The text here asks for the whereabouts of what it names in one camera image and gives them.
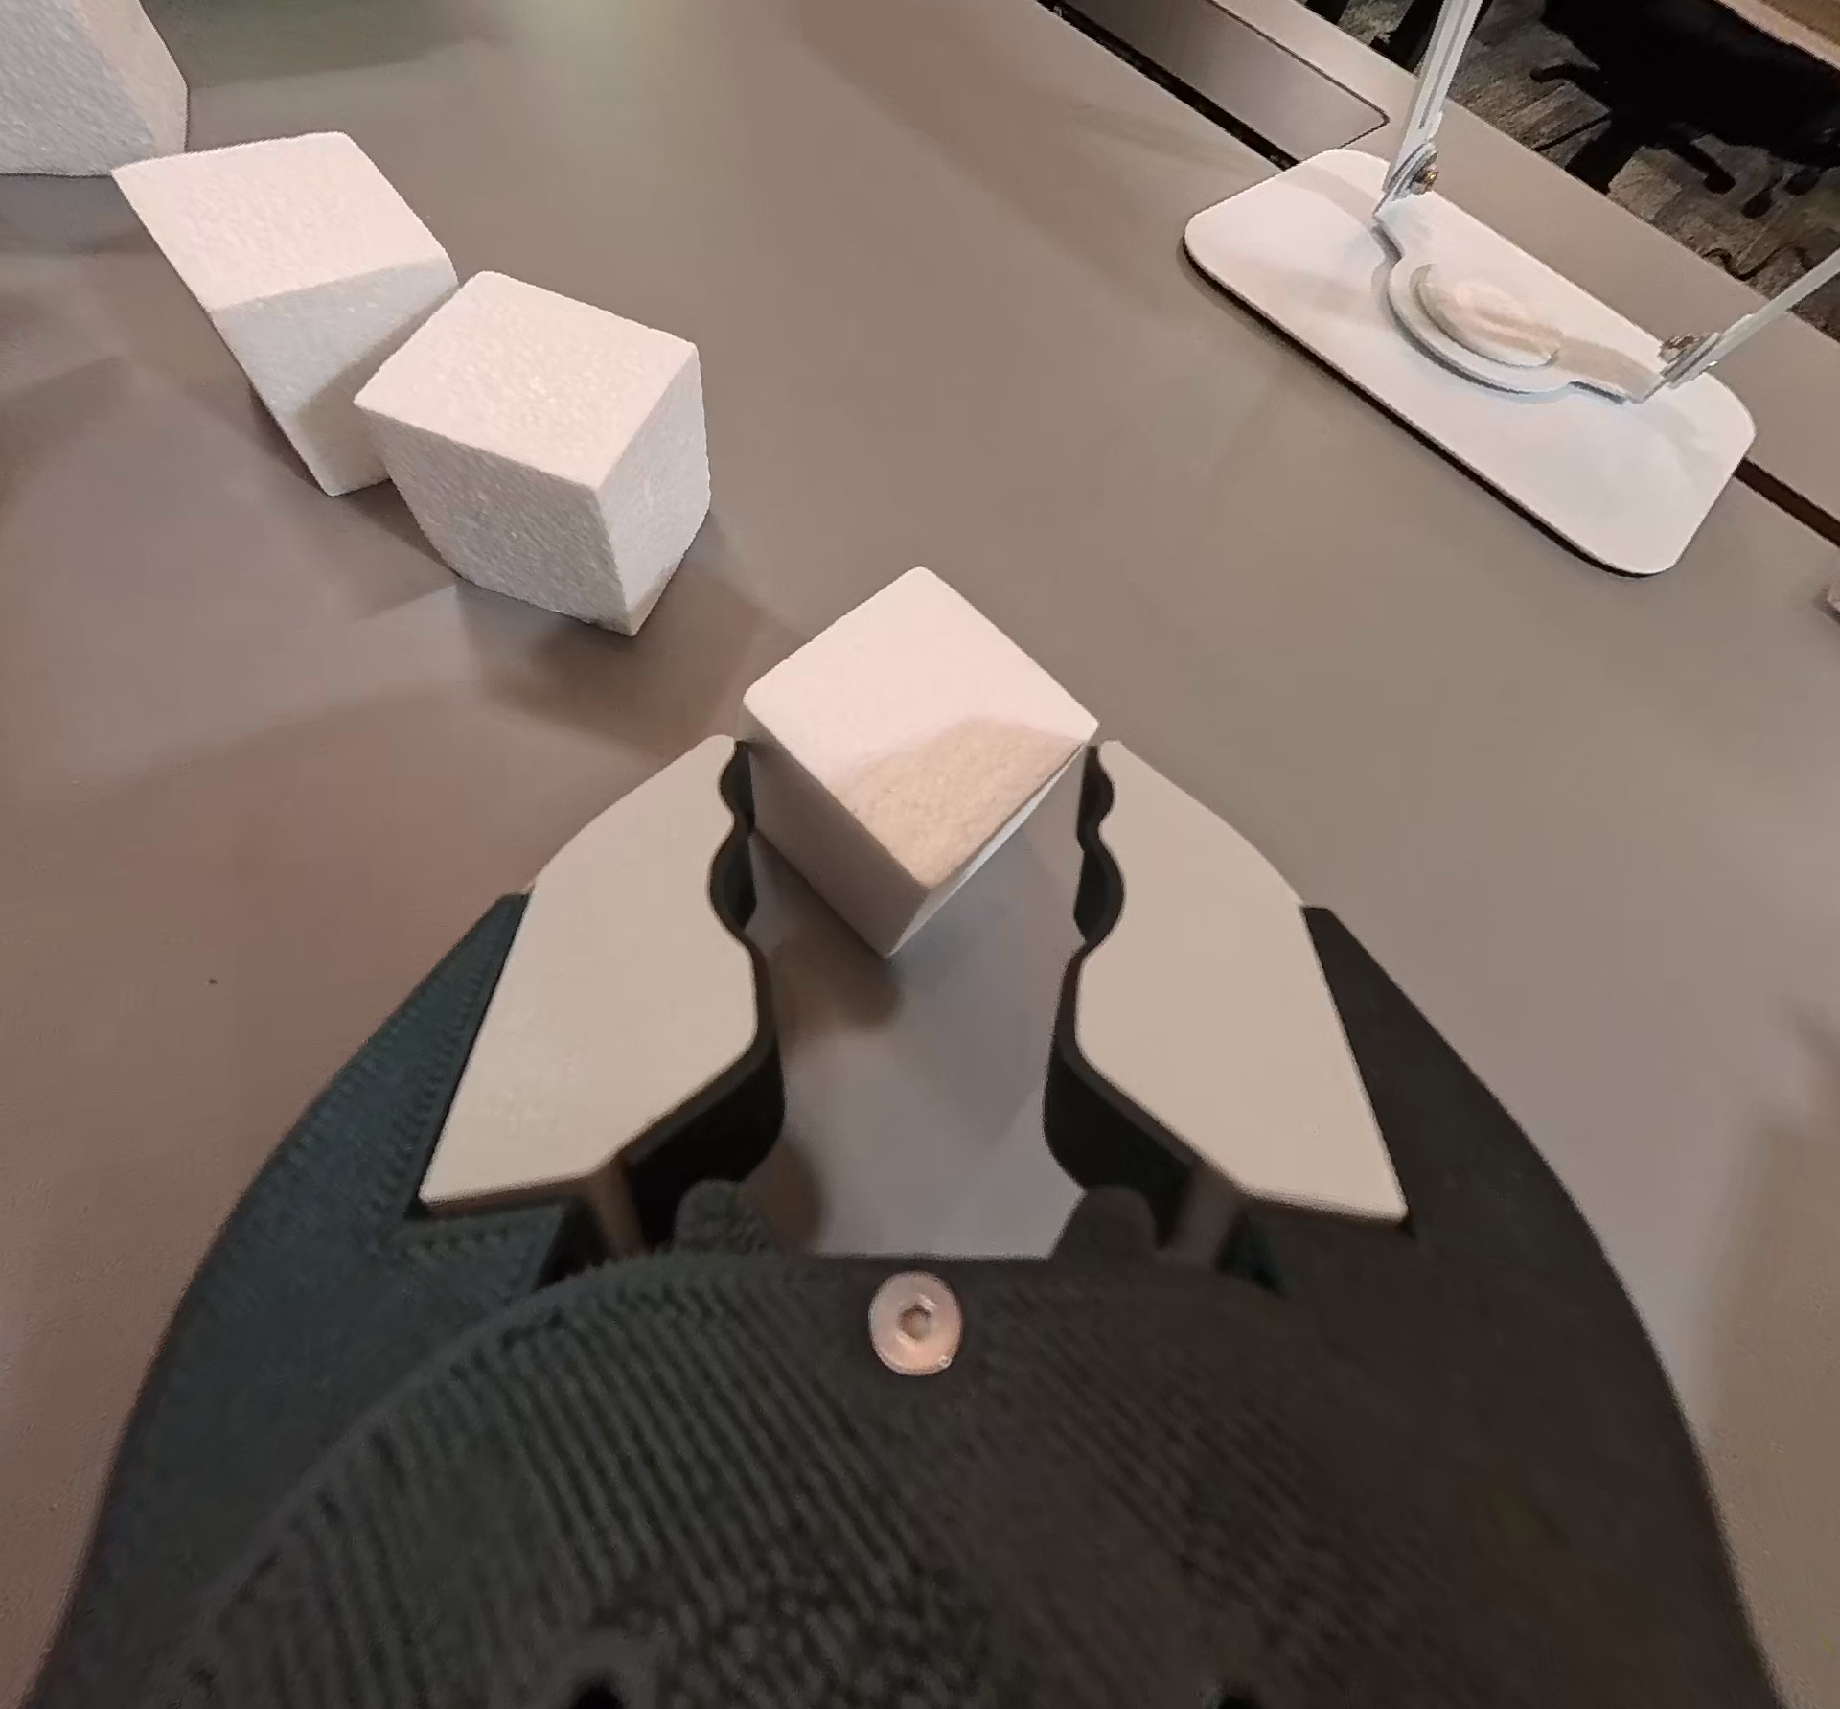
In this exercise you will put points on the wooden document stand white base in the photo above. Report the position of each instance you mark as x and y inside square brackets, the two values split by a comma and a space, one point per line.
[1293, 256]

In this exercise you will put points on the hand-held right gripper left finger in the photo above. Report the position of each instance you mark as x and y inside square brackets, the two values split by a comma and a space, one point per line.
[604, 1004]

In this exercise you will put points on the large white foam cube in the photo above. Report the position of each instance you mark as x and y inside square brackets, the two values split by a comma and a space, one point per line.
[71, 55]

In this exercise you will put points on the small white foam cube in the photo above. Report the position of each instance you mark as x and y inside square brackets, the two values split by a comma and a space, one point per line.
[905, 717]

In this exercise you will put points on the black office chair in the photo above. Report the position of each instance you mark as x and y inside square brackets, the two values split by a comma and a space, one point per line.
[1681, 41]

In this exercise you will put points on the medium white foam cube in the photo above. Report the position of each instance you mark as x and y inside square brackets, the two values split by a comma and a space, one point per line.
[531, 443]
[273, 242]

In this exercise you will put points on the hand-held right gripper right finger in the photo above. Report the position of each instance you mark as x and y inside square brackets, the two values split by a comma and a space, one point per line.
[1236, 1018]

